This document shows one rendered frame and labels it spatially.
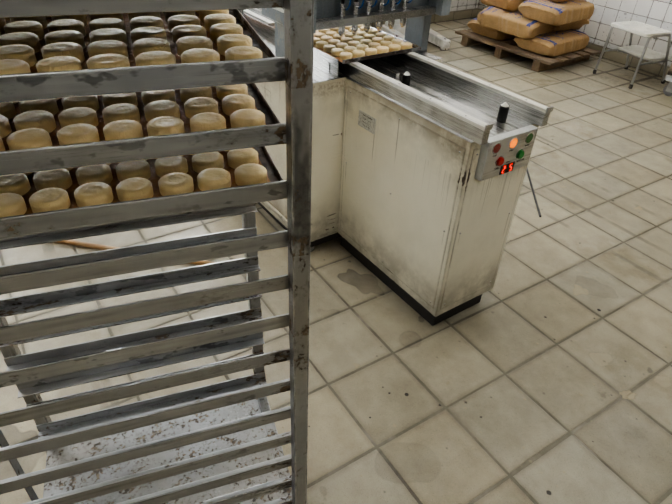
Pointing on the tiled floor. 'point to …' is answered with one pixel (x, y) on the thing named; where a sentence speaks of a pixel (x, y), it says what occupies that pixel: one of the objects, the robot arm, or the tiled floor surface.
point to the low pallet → (526, 51)
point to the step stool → (639, 45)
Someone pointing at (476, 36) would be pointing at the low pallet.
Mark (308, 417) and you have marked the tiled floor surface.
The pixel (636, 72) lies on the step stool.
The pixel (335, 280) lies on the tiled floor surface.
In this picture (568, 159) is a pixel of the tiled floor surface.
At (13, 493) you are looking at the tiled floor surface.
